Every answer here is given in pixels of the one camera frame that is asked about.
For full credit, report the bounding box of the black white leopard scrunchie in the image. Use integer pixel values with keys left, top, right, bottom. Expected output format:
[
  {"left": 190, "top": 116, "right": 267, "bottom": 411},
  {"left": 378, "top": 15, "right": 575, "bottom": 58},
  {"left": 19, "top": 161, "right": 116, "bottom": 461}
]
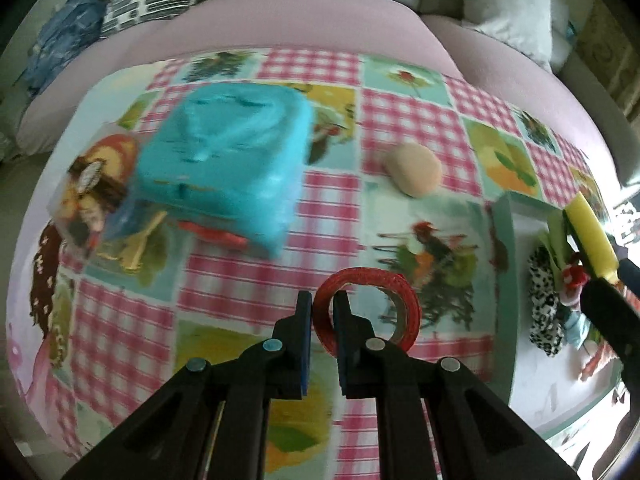
[{"left": 527, "top": 245, "right": 569, "bottom": 359}]

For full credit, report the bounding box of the beige round sponge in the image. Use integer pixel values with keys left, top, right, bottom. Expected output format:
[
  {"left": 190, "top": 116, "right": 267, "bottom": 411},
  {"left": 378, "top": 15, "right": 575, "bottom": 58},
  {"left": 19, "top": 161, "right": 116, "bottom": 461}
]
[{"left": 382, "top": 142, "right": 444, "bottom": 199}]

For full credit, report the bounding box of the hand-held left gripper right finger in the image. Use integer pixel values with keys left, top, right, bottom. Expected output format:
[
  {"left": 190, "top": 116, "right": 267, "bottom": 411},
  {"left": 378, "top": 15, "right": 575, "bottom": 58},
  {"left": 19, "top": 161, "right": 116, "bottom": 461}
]
[{"left": 333, "top": 291, "right": 581, "bottom": 480}]

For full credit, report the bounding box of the pink checked cloth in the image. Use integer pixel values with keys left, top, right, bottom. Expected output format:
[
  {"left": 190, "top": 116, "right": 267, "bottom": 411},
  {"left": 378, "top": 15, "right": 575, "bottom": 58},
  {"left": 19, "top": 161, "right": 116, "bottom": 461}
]
[{"left": 560, "top": 262, "right": 591, "bottom": 306}]

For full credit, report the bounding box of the grey sofa with purple seats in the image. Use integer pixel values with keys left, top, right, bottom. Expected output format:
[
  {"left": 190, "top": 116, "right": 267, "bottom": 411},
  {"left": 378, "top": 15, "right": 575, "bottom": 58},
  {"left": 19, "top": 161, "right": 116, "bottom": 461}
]
[{"left": 0, "top": 0, "right": 640, "bottom": 186}]

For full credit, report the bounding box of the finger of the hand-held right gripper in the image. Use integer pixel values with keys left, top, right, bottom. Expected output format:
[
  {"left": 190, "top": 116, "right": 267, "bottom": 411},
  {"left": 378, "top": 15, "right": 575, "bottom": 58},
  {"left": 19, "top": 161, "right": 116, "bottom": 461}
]
[
  {"left": 616, "top": 255, "right": 640, "bottom": 307},
  {"left": 562, "top": 207, "right": 640, "bottom": 362}
]

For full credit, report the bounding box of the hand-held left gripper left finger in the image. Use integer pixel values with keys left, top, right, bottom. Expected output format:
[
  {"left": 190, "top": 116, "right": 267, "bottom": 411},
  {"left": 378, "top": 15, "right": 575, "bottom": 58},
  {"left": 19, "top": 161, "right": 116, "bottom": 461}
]
[{"left": 62, "top": 291, "right": 314, "bottom": 480}]

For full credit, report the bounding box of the red tape roll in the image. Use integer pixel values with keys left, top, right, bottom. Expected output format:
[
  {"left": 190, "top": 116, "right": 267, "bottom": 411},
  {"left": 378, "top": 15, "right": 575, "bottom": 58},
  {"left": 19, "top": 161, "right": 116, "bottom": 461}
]
[{"left": 312, "top": 268, "right": 422, "bottom": 354}]

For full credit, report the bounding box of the yellow sponge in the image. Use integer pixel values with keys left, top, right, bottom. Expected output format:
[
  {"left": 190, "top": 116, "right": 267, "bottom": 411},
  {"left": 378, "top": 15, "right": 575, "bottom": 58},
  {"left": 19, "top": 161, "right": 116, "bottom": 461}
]
[{"left": 562, "top": 192, "right": 621, "bottom": 284}]

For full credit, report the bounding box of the teal plastic box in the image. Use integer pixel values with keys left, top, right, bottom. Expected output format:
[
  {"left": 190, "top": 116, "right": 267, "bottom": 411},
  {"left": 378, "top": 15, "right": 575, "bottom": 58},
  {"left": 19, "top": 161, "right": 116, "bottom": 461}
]
[{"left": 135, "top": 82, "right": 316, "bottom": 261}]

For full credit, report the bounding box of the light grey pillow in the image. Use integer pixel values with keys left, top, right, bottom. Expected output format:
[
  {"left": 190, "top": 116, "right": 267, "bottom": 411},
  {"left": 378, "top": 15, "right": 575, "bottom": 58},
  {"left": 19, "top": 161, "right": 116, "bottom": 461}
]
[{"left": 460, "top": 0, "right": 571, "bottom": 69}]

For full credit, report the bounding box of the green cloth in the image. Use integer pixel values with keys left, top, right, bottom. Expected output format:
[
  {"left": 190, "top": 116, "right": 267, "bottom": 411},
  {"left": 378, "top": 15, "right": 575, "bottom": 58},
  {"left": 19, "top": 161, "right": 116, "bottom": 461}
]
[{"left": 545, "top": 210, "right": 576, "bottom": 271}]

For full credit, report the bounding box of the teal tray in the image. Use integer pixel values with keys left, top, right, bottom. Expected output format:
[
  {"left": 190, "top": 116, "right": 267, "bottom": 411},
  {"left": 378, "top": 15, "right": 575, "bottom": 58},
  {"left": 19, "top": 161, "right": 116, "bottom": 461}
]
[{"left": 487, "top": 192, "right": 636, "bottom": 441}]

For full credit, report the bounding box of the pink floral cloth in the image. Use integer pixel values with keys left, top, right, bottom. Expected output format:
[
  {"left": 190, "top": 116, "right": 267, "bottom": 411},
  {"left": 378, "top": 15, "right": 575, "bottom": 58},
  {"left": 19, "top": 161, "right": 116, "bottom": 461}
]
[{"left": 577, "top": 342, "right": 616, "bottom": 384}]

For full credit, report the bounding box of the clear box with brown lid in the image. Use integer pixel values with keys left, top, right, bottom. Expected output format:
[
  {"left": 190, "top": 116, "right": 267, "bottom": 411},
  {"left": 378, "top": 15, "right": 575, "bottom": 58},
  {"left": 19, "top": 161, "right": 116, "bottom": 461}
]
[{"left": 50, "top": 132, "right": 169, "bottom": 261}]

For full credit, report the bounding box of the beige patterned curtain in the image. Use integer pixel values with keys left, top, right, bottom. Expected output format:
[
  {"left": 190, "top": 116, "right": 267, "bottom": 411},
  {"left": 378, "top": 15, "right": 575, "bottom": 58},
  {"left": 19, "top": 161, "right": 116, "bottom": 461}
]
[{"left": 575, "top": 0, "right": 640, "bottom": 126}]

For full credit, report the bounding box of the blue face mask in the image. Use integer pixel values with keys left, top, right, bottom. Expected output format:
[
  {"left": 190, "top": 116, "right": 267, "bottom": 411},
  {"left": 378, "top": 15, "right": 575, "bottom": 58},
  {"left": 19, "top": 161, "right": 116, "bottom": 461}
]
[{"left": 562, "top": 310, "right": 599, "bottom": 351}]

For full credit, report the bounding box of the blue clothes pile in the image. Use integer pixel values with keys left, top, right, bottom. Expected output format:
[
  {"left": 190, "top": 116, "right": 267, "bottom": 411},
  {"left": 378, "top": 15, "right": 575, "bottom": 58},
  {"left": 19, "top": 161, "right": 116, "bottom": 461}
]
[{"left": 22, "top": 0, "right": 109, "bottom": 96}]

